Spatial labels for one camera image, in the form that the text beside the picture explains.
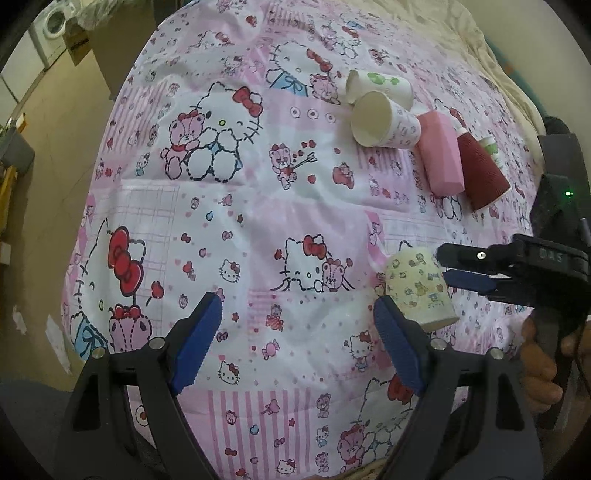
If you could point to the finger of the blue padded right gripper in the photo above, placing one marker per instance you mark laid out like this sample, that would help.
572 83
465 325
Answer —
496 258
473 282

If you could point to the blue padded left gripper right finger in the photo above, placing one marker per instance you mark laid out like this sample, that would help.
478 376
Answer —
420 453

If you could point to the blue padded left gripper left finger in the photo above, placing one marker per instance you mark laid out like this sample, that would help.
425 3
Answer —
163 372

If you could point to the yellow cartoon print paper cup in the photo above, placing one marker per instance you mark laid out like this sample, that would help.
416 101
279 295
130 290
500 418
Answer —
416 284

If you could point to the red ribbed paper cup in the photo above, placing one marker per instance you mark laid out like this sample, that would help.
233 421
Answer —
484 181

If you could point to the white green-leaf paper cup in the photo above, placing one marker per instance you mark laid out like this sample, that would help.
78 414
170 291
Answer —
490 145

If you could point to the pink faceted plastic cup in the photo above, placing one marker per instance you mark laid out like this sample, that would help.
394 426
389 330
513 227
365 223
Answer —
440 153

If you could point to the white purple-print paper cup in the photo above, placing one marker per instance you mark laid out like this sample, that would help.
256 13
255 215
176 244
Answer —
378 121

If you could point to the white green-dot paper cup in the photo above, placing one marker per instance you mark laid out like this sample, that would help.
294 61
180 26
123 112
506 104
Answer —
398 89

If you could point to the person's right hand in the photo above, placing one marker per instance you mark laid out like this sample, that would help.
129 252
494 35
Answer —
539 370

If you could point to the pink Hello Kitty bedsheet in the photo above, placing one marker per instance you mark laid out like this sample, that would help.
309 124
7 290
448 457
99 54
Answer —
228 166

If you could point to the white kitchen cabinet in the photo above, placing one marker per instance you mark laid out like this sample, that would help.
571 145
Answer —
18 76

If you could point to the cardboard box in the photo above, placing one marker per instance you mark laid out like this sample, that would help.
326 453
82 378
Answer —
77 42

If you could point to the white washing machine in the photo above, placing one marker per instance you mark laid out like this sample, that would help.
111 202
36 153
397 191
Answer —
48 29

